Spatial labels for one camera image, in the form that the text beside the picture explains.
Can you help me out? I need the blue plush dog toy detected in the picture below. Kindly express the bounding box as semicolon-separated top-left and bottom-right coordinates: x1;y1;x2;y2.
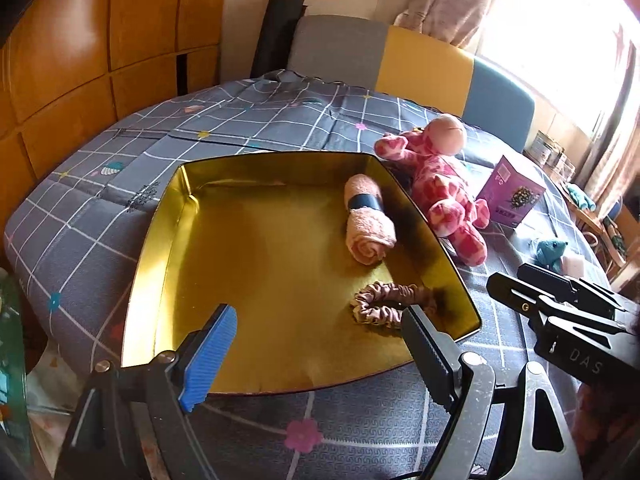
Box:
535;238;567;274

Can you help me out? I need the pink towel blue band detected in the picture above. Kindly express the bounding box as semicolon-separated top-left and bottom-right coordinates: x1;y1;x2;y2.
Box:
344;174;397;266

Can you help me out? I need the wooden side table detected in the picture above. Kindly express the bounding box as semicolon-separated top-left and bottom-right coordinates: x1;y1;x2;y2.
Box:
544;168;639;292

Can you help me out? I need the pink leopard scrunchie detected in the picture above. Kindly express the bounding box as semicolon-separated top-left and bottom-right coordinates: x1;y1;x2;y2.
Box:
349;282;437;330

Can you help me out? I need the purple cardboard box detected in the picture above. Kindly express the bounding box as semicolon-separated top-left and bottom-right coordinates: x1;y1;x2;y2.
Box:
478;155;547;229

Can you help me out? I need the teal cloth on table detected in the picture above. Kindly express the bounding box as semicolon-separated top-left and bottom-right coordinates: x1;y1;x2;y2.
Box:
565;183;597;211

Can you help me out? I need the pink spotted plush giraffe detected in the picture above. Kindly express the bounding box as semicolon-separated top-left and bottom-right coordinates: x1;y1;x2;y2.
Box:
374;114;490;266

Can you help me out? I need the gold tin box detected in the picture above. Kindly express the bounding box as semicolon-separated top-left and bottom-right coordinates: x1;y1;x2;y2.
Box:
122;152;482;394

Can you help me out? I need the grey yellow blue headboard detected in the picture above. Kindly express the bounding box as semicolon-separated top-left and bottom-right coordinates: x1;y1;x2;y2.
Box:
288;15;535;152

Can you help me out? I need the black rolled mat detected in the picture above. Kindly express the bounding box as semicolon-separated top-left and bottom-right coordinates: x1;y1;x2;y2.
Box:
250;0;306;78

